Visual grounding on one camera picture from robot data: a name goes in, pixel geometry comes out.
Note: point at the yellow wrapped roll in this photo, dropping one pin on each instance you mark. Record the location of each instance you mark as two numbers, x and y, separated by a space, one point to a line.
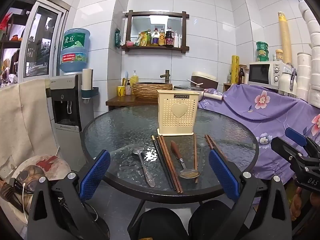
235 70

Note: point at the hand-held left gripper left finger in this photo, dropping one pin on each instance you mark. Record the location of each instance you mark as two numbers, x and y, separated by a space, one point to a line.
95 175

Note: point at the teal cup holder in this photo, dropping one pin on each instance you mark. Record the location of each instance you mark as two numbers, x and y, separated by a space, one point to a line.
90 93

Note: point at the yellow soap pump bottle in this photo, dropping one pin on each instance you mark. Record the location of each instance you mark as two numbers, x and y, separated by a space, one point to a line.
134 78

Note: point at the person's right leg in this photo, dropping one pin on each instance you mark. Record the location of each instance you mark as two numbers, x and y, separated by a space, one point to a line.
212 220

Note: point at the beige cloth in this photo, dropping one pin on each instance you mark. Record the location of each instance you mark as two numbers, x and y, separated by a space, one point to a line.
25 120

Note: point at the purple floral cloth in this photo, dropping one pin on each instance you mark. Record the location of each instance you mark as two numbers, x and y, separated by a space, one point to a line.
270 120

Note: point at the white squeeze bottle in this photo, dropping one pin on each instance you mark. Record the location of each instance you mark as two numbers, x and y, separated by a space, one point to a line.
177 41

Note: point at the wooden counter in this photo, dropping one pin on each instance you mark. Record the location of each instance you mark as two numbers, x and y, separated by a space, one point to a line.
120 102

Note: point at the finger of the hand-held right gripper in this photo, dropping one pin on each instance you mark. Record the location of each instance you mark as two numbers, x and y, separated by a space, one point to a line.
296 136
282 147

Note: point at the brown glass bottle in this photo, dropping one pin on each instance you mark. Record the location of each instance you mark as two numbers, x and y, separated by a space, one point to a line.
241 77

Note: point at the person's right hand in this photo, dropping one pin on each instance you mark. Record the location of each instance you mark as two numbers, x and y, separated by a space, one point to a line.
297 202

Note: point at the purple label bottle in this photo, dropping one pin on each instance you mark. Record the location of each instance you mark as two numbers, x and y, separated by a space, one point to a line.
155 40

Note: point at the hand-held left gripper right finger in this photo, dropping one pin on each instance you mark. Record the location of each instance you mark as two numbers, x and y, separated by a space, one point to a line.
222 175

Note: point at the grey water dispenser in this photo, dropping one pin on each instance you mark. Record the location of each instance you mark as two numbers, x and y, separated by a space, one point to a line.
65 105

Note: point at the bronze faucet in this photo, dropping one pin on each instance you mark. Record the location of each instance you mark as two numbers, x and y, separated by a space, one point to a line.
167 76

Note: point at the woven pattern wash basin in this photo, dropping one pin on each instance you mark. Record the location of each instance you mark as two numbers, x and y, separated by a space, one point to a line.
147 91

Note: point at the person's left leg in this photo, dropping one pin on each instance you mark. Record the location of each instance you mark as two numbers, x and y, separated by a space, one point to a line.
157 225

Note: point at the green glass bottle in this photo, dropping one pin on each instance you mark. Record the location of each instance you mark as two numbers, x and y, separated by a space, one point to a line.
149 38

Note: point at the stacks of white paper bowls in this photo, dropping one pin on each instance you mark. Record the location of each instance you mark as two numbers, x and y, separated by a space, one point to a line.
311 55

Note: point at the yellow seasoning packets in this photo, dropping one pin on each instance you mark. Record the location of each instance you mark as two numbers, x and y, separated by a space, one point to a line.
141 38

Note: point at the person's leg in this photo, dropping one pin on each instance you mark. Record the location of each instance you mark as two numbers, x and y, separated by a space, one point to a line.
157 225
212 220

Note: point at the brown and cream rice cooker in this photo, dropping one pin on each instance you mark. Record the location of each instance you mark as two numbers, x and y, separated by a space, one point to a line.
203 78

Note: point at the dark sauce bottle red label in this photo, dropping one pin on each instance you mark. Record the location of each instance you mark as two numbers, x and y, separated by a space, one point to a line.
169 40

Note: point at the white frying pan with lid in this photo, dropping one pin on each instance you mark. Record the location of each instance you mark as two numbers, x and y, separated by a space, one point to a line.
212 96

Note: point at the blue toothbrush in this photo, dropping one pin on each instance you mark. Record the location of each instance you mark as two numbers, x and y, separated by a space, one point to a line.
126 77

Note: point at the small clear bottle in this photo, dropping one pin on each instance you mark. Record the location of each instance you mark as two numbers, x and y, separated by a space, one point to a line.
229 78

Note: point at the tall yellow paper cup stack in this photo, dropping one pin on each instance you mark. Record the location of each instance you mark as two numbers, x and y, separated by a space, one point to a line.
285 37

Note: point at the wooden framed mirror shelf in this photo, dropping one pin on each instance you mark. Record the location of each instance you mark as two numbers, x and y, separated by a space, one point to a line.
128 30

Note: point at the small pink container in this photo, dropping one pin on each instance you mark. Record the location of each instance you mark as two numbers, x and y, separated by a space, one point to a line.
129 43

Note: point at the wooden display shelf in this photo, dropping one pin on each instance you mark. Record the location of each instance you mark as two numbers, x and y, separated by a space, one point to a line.
10 45

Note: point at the sliding glass window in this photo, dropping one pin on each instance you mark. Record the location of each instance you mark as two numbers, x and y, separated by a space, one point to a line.
40 42

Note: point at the white paper cup stack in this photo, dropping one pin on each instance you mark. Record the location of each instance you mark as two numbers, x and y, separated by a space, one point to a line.
86 80

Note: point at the round printed cushion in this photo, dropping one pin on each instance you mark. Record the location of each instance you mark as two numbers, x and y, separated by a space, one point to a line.
50 166

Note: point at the brown wooden chopstick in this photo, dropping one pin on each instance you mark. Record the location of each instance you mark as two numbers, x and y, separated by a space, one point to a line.
195 155
172 165
213 141
210 142
168 165

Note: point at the yellow label sauce bottle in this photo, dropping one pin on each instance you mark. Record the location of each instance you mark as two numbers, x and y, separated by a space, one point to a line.
162 39

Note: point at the white rice scoop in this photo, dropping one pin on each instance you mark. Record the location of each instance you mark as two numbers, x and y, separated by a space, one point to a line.
195 82

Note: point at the blue water jug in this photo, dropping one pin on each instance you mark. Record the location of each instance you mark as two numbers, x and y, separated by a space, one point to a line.
75 52

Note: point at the yellow lid plastic jar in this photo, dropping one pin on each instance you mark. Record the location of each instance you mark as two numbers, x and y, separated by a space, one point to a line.
279 55

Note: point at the small pink pump bottle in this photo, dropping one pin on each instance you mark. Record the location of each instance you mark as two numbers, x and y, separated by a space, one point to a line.
128 89

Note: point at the white microwave oven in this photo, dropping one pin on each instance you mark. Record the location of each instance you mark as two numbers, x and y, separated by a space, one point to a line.
260 73

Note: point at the green hanging packet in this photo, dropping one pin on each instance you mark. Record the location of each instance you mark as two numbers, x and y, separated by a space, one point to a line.
117 38

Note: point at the cream plastic utensil holder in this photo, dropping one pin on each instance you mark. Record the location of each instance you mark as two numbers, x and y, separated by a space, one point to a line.
178 120

